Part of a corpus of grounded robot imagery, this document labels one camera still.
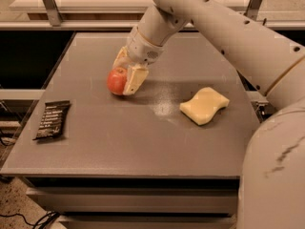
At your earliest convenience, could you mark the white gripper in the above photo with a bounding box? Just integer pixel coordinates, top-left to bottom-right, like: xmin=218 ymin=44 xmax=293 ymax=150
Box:
xmin=112 ymin=27 xmax=164 ymax=95

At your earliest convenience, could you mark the red apple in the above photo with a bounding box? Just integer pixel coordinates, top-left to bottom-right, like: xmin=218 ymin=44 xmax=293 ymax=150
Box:
xmin=107 ymin=67 xmax=127 ymax=95

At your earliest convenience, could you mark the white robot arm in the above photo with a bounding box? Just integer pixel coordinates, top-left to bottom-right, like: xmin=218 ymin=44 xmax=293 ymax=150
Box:
xmin=127 ymin=0 xmax=305 ymax=229

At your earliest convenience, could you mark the black rxbar chocolate wrapper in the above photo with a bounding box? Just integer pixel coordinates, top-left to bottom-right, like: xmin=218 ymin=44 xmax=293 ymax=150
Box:
xmin=34 ymin=100 xmax=71 ymax=140

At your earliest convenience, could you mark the yellow sponge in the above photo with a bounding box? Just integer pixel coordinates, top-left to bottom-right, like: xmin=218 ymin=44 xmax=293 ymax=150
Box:
xmin=179 ymin=87 xmax=230 ymax=125

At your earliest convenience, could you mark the left metal bracket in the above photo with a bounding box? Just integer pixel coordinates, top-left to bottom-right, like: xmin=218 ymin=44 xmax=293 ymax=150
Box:
xmin=42 ymin=0 xmax=62 ymax=27

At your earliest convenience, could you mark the metal bracket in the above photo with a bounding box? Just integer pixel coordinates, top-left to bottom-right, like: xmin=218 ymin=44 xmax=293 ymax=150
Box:
xmin=244 ymin=0 xmax=263 ymax=20
xmin=42 ymin=0 xmax=62 ymax=27

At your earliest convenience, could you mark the right metal bracket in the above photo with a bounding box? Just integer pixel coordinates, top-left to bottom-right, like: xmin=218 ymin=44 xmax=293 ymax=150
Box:
xmin=244 ymin=0 xmax=263 ymax=20

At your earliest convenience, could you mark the black floor cable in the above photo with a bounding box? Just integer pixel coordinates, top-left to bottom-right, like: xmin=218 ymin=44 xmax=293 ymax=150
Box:
xmin=0 ymin=210 xmax=61 ymax=229

